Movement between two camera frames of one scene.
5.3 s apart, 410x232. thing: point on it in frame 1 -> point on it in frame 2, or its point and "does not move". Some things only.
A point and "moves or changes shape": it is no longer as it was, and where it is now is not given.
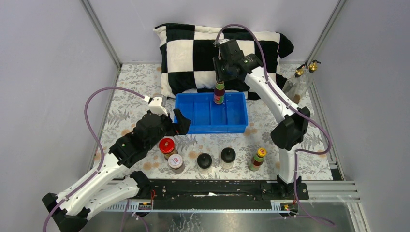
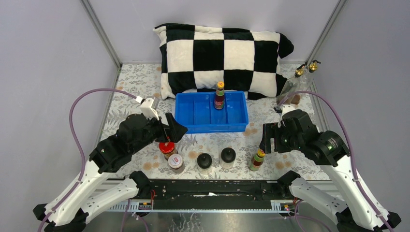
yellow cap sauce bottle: x=257 y=159 does not move
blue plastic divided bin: x=208 y=117 does not move
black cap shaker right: x=228 y=155 does not move
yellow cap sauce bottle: x=219 y=93 moves or changes shape
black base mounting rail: x=180 y=195 does not move
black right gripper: x=217 y=61 -> x=268 y=131
